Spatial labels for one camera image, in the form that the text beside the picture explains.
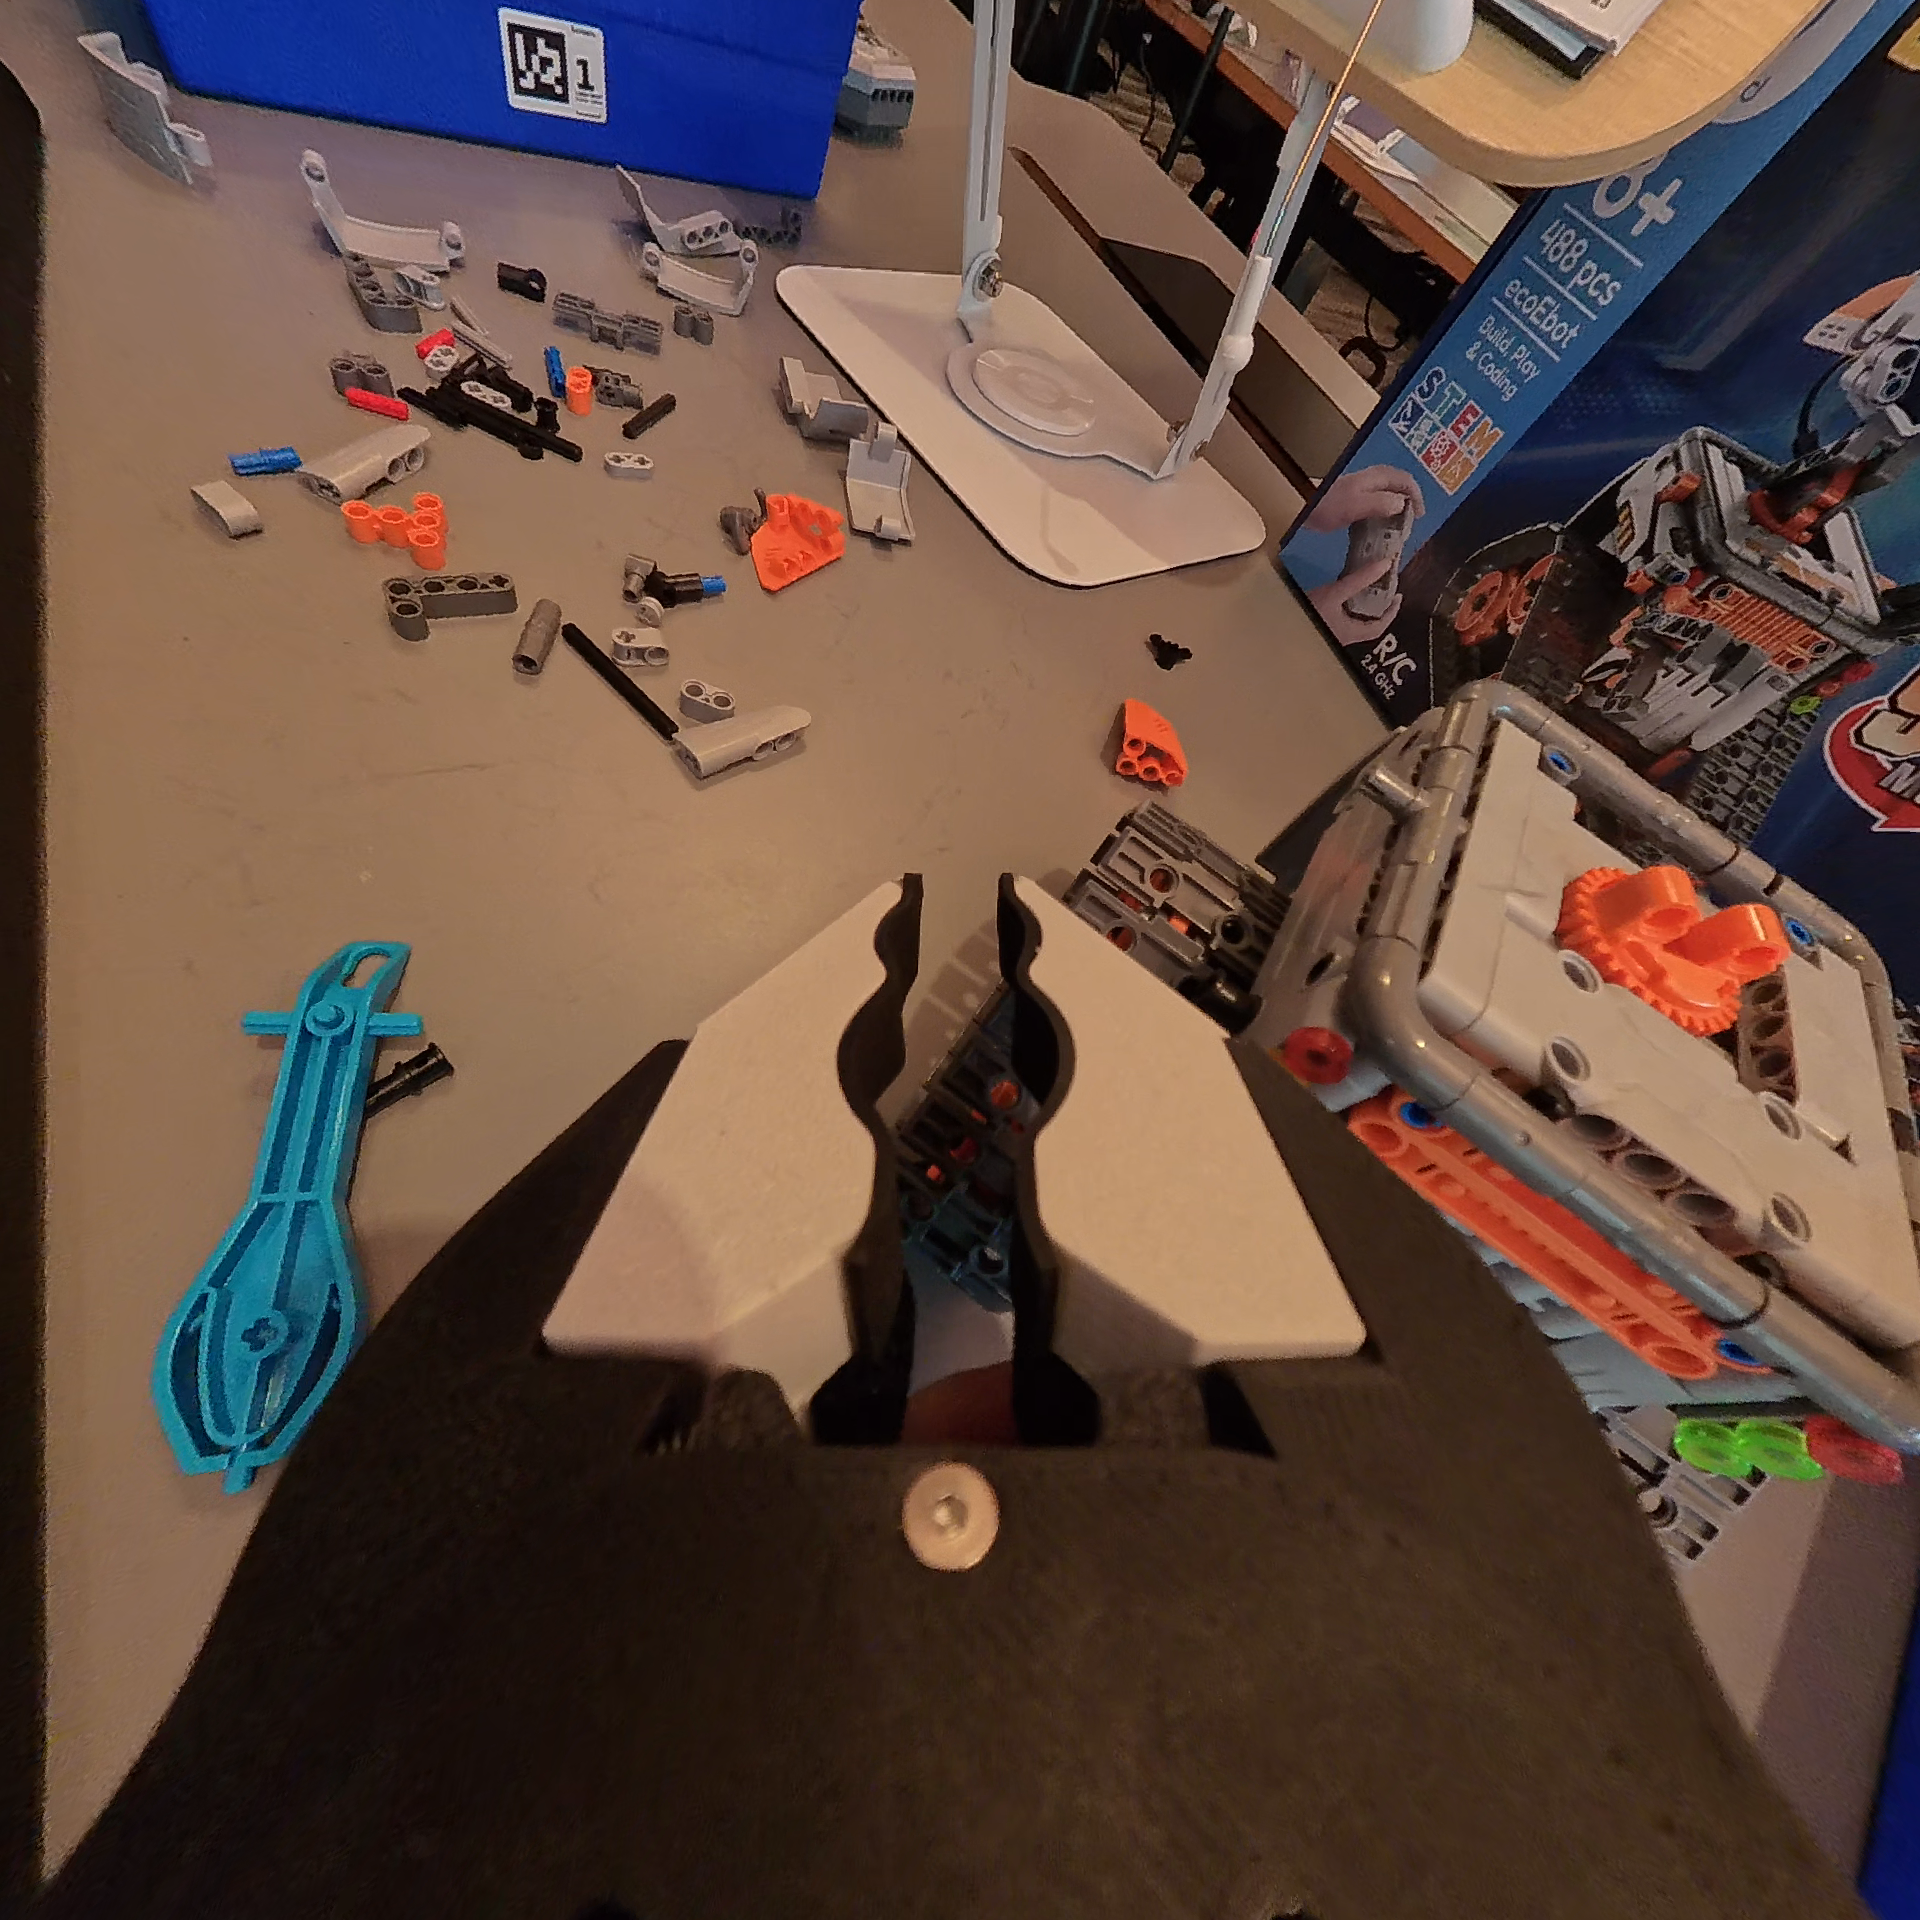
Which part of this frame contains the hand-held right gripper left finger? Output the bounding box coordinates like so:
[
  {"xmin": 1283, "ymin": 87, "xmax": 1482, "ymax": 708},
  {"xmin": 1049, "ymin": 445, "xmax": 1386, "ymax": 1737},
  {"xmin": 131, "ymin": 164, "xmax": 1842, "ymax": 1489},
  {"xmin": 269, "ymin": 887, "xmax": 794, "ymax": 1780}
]
[{"xmin": 539, "ymin": 874, "xmax": 927, "ymax": 1444}]

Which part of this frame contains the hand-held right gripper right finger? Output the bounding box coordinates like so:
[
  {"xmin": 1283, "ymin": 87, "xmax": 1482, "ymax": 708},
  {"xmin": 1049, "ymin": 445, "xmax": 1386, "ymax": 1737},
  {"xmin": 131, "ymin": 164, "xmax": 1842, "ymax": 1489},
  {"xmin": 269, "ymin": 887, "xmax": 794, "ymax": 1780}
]
[{"xmin": 997, "ymin": 874, "xmax": 1370, "ymax": 1439}]

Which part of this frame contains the grey orange toy arm assembly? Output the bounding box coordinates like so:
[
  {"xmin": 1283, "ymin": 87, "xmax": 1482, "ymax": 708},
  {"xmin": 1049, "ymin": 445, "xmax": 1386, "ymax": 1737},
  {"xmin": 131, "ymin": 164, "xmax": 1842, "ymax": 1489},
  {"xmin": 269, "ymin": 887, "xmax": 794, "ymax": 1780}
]
[{"xmin": 897, "ymin": 975, "xmax": 1052, "ymax": 1315}]

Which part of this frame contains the grey orange tracked toy robot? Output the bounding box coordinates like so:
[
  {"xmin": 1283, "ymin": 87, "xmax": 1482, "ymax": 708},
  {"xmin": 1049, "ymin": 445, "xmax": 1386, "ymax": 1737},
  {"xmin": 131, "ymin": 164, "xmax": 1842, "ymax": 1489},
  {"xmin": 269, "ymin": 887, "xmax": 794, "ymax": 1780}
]
[{"xmin": 1062, "ymin": 679, "xmax": 1920, "ymax": 1561}]

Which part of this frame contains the grey angled beam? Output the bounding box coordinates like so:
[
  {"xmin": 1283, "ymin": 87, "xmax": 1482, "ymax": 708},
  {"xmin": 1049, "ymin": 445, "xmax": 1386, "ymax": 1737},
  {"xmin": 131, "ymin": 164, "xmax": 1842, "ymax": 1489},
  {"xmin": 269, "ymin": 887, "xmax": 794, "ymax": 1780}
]
[{"xmin": 345, "ymin": 257, "xmax": 447, "ymax": 337}]

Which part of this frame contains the blue plastic parts bin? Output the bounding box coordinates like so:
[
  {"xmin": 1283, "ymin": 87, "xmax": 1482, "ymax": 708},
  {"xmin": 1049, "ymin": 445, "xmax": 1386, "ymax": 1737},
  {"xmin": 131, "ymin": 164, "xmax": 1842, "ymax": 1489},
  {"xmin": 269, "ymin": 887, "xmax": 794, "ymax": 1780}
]
[{"xmin": 141, "ymin": 0, "xmax": 865, "ymax": 202}]

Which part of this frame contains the blue plastic brick separator tool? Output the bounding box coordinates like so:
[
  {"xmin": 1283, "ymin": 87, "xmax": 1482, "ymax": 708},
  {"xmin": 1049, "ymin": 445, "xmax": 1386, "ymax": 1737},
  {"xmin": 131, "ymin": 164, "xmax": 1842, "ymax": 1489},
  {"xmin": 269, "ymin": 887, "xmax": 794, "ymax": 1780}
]
[{"xmin": 153, "ymin": 939, "xmax": 426, "ymax": 1497}]

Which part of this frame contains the light grey panel piece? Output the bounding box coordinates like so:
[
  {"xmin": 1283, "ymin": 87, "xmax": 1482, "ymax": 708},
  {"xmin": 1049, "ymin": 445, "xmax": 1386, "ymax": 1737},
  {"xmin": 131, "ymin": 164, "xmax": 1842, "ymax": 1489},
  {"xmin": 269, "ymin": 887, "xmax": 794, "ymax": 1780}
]
[
  {"xmin": 294, "ymin": 423, "xmax": 435, "ymax": 506},
  {"xmin": 669, "ymin": 703, "xmax": 817, "ymax": 782}
]

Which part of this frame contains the black long axle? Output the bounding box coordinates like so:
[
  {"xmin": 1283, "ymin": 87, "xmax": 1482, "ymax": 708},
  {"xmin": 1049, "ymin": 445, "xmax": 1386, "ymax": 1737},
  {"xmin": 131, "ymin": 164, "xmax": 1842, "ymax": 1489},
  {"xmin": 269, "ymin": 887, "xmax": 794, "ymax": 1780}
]
[{"xmin": 561, "ymin": 621, "xmax": 682, "ymax": 740}]

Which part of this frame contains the dark grey bent beam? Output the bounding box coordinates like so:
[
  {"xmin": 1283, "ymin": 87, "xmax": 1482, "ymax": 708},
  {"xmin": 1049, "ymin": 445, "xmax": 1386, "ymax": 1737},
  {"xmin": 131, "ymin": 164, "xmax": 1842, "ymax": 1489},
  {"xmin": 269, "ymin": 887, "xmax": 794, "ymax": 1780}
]
[{"xmin": 381, "ymin": 570, "xmax": 518, "ymax": 644}]

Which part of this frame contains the orange translucent piece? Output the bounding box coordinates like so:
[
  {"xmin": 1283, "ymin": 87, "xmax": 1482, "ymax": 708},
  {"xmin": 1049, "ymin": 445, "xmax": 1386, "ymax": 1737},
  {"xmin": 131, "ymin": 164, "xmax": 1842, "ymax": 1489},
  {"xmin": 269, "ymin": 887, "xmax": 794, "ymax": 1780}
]
[{"xmin": 750, "ymin": 492, "xmax": 849, "ymax": 594}]

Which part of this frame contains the wooden book stand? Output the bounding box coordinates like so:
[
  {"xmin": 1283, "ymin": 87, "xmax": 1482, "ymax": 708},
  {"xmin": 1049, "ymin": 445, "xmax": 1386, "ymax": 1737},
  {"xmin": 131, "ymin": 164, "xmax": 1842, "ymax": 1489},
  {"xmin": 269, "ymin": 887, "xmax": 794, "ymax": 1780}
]
[{"xmin": 775, "ymin": 0, "xmax": 1862, "ymax": 589}]

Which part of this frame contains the black long connector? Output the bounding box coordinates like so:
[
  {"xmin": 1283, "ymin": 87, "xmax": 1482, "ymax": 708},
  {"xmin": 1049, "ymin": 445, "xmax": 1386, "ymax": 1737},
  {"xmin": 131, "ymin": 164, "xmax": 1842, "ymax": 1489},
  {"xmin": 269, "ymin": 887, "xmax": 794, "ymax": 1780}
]
[{"xmin": 398, "ymin": 359, "xmax": 588, "ymax": 463}]

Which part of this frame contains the dark blue robot kit box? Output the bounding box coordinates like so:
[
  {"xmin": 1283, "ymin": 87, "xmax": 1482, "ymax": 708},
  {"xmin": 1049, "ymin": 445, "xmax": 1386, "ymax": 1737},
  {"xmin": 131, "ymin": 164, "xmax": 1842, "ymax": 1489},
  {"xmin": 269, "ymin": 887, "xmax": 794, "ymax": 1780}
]
[{"xmin": 1281, "ymin": 45, "xmax": 1920, "ymax": 991}]

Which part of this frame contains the grey motor block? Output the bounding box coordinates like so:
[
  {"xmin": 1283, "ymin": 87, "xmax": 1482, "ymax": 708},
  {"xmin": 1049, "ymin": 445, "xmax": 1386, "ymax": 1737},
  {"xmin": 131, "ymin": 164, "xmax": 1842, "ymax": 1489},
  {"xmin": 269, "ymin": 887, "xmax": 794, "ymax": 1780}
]
[{"xmin": 835, "ymin": 30, "xmax": 921, "ymax": 145}]

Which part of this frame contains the open instruction booklet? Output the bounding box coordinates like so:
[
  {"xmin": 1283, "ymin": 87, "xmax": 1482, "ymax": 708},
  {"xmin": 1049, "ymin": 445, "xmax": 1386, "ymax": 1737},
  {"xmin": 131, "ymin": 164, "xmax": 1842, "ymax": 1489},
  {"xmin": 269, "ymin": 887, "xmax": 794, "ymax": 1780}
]
[{"xmin": 1477, "ymin": 0, "xmax": 1667, "ymax": 77}]

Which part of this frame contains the light grey bracket piece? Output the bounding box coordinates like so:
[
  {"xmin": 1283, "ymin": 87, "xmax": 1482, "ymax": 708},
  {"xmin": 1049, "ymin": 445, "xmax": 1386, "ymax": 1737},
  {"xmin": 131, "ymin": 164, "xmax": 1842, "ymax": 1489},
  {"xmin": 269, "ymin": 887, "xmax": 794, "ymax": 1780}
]
[
  {"xmin": 778, "ymin": 355, "xmax": 873, "ymax": 441},
  {"xmin": 844, "ymin": 423, "xmax": 916, "ymax": 545}
]

